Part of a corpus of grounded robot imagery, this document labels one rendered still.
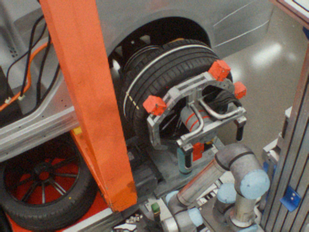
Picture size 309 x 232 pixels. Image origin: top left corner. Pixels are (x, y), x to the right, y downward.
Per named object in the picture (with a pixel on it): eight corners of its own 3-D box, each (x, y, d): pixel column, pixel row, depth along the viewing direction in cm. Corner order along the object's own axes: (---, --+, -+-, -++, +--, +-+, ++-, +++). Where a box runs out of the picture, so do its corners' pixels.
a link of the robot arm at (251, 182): (244, 209, 225) (256, 147, 182) (258, 235, 216) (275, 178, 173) (222, 217, 223) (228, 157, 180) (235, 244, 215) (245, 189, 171)
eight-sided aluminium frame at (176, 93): (225, 118, 301) (230, 59, 258) (232, 125, 297) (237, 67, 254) (151, 156, 288) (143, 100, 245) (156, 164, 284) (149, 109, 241)
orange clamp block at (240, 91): (226, 93, 283) (238, 88, 285) (234, 102, 278) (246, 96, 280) (227, 86, 277) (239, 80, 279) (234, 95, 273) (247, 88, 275)
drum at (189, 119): (199, 112, 280) (199, 97, 269) (219, 137, 268) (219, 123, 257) (179, 122, 277) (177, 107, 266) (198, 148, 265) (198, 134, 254)
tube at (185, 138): (192, 104, 259) (192, 91, 251) (212, 128, 248) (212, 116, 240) (164, 117, 255) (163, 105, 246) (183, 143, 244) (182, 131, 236)
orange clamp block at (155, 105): (160, 97, 252) (149, 94, 246) (168, 106, 248) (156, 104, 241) (153, 106, 255) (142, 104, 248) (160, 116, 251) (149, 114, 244)
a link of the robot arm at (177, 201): (230, 128, 186) (158, 199, 209) (242, 149, 179) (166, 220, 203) (247, 132, 193) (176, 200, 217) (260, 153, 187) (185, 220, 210)
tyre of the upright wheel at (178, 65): (196, 109, 325) (225, 31, 280) (216, 133, 312) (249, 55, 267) (111, 131, 294) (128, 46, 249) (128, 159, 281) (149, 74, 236)
